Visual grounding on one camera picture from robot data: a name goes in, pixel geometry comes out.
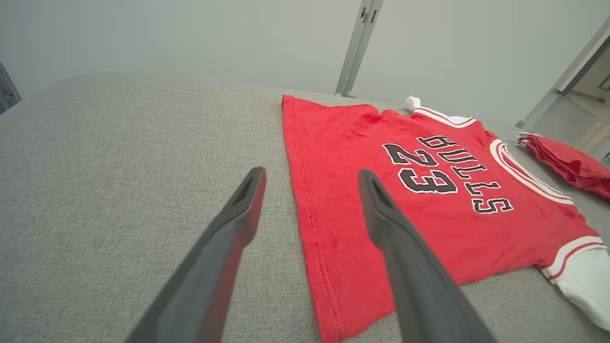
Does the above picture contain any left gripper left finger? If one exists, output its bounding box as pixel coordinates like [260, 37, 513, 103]
[125, 166, 267, 343]

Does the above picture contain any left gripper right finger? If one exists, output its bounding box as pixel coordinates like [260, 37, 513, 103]
[358, 169, 497, 343]

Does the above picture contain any red Bulls jersey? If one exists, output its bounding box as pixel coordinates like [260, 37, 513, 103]
[282, 94, 610, 343]

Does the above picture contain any red garment white trim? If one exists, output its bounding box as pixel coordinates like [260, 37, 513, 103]
[515, 132, 610, 201]

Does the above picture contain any grey metal partition post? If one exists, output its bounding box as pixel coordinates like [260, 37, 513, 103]
[335, 0, 385, 99]

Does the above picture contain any grey metal frame piece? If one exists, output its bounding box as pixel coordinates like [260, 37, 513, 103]
[0, 62, 22, 115]

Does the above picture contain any grey metal door frame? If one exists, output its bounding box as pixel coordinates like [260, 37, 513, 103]
[516, 17, 610, 130]

